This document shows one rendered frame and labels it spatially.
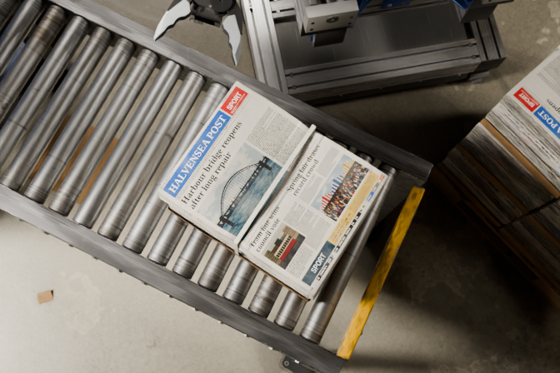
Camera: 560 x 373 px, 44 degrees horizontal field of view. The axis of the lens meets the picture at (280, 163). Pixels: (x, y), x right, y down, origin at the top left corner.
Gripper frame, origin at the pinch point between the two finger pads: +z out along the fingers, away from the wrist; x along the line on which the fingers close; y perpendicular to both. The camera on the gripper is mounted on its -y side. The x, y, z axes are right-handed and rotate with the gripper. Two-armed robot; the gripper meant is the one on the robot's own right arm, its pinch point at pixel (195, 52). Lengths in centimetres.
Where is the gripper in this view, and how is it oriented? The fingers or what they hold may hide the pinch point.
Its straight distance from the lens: 124.3
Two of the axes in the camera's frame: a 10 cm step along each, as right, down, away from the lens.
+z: -2.5, 9.3, -2.6
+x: -9.5, -2.9, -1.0
